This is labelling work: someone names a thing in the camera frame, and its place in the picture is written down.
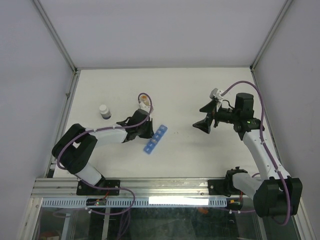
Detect aluminium mounting rail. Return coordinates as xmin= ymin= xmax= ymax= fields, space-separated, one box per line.
xmin=31 ymin=177 xmax=224 ymax=198

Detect aluminium frame post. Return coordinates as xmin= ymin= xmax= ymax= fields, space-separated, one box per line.
xmin=31 ymin=0 xmax=77 ymax=73
xmin=249 ymin=0 xmax=294 ymax=72

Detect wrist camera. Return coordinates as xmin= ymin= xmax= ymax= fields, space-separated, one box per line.
xmin=138 ymin=95 xmax=153 ymax=118
xmin=209 ymin=88 xmax=224 ymax=108

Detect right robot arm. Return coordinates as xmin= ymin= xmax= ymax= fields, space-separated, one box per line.
xmin=192 ymin=88 xmax=303 ymax=218

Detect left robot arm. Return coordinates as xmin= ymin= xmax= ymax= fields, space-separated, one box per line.
xmin=51 ymin=109 xmax=154 ymax=195

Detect left aluminium frame post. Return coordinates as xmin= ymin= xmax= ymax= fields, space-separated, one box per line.
xmin=31 ymin=0 xmax=77 ymax=73

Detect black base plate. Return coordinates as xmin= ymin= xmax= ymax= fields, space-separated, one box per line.
xmin=76 ymin=179 xmax=121 ymax=196
xmin=207 ymin=179 xmax=241 ymax=197

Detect grey slotted cable duct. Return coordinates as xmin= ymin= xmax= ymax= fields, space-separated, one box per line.
xmin=42 ymin=196 xmax=227 ymax=209

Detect blue weekly pill organizer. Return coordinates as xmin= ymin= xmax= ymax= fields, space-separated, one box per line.
xmin=143 ymin=124 xmax=168 ymax=155

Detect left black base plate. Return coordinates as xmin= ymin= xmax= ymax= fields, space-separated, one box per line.
xmin=76 ymin=179 xmax=121 ymax=196

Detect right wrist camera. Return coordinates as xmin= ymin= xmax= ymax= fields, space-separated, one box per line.
xmin=209 ymin=88 xmax=224 ymax=108

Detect white capped pill bottle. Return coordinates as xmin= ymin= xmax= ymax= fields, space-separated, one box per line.
xmin=99 ymin=104 xmax=112 ymax=120

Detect clear bottle orange pills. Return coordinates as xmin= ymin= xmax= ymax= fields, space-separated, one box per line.
xmin=138 ymin=93 xmax=151 ymax=112

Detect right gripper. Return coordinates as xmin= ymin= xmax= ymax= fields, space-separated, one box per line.
xmin=192 ymin=99 xmax=240 ymax=134

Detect right aluminium frame post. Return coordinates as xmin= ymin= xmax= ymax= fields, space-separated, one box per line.
xmin=249 ymin=0 xmax=294 ymax=72

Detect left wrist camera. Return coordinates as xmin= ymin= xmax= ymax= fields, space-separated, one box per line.
xmin=138 ymin=95 xmax=153 ymax=118

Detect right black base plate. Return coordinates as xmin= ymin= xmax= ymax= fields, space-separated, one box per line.
xmin=207 ymin=179 xmax=241 ymax=197

